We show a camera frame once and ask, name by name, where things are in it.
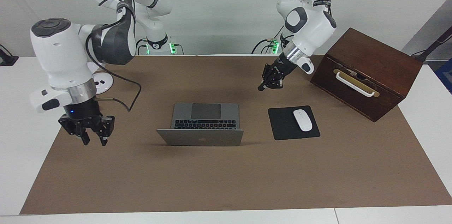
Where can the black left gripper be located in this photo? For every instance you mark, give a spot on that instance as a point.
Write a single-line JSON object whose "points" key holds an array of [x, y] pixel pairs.
{"points": [[285, 66]]}

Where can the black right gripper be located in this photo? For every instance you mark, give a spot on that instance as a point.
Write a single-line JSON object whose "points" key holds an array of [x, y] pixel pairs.
{"points": [[83, 113]]}

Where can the silver grey laptop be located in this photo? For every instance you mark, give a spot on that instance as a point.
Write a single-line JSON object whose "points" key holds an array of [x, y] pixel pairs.
{"points": [[204, 111]]}

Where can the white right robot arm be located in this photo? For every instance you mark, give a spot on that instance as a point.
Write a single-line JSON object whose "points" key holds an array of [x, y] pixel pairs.
{"points": [[60, 58]]}

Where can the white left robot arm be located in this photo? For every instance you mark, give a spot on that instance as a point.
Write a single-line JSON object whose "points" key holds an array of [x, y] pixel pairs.
{"points": [[310, 23]]}

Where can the black mouse pad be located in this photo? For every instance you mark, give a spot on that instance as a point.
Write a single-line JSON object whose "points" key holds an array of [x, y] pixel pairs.
{"points": [[282, 125]]}

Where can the white desk lamp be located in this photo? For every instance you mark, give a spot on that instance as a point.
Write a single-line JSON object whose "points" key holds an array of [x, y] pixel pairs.
{"points": [[106, 83]]}

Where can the white computer mouse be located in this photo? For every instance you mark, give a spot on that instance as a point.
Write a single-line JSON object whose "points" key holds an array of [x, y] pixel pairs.
{"points": [[303, 120]]}

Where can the brown table mat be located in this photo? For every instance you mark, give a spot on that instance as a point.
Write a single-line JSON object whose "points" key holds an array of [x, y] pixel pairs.
{"points": [[226, 181]]}

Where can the dark brown wooden box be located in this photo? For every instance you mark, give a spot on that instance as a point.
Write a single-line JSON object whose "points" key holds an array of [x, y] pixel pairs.
{"points": [[388, 83]]}

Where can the black stand pole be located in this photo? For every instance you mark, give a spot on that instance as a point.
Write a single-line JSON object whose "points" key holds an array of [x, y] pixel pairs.
{"points": [[432, 46]]}

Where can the blue crate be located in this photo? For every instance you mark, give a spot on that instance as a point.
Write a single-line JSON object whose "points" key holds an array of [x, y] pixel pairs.
{"points": [[446, 76]]}

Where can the black clamp mount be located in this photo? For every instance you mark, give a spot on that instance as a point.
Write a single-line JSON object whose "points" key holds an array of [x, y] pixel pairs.
{"points": [[7, 60]]}

